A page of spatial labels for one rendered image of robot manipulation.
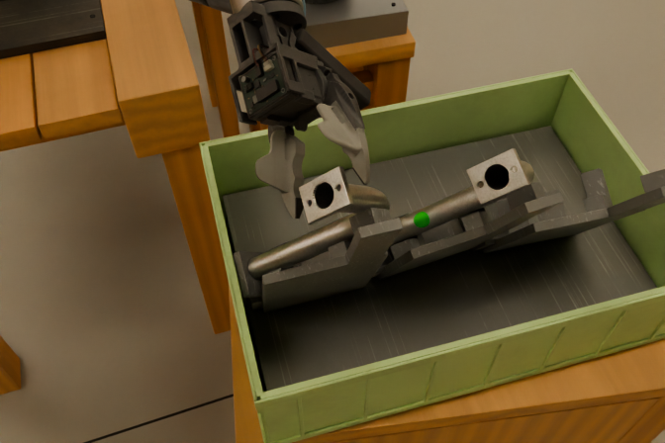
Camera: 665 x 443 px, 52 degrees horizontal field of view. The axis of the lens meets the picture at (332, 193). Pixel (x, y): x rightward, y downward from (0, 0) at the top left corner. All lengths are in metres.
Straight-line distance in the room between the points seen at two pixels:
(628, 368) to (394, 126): 0.50
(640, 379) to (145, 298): 1.38
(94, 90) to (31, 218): 1.08
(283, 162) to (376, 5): 0.70
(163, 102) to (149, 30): 0.18
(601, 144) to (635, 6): 2.03
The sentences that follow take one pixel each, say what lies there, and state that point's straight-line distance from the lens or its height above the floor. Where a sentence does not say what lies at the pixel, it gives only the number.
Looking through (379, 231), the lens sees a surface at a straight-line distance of 0.69.
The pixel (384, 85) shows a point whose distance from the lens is 1.43.
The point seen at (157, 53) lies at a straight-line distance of 1.30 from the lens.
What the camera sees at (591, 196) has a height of 1.00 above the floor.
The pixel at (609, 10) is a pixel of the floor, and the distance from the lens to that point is 3.08.
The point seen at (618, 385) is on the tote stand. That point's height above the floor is 0.79.
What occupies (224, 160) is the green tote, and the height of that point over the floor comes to 0.92.
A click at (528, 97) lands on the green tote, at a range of 1.19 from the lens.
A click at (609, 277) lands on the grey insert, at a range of 1.09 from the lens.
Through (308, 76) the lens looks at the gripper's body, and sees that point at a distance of 0.70.
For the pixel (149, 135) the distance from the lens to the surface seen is 1.29.
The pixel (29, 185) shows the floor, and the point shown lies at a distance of 2.41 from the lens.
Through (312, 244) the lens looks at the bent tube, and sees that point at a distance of 0.84.
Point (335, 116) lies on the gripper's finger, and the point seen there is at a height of 1.23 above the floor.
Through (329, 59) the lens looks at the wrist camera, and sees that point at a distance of 0.75.
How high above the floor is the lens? 1.71
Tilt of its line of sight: 52 degrees down
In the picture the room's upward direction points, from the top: straight up
